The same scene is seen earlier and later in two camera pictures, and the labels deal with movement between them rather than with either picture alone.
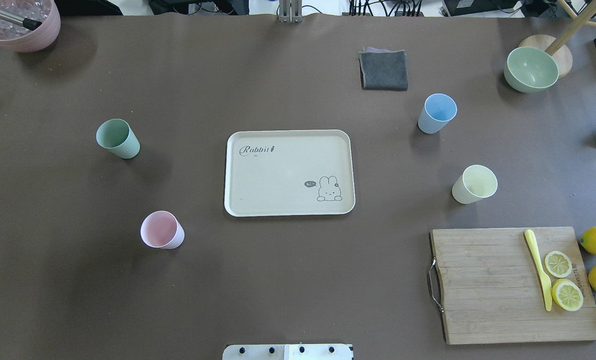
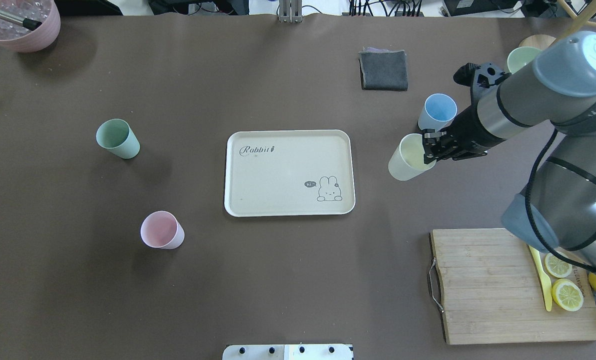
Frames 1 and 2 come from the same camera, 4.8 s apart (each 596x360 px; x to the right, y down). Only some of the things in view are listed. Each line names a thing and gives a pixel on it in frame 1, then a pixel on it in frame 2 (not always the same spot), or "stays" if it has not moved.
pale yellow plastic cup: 476,184 to 407,161
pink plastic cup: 162,229 stays
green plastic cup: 116,136 stays
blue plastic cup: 438,110 stays
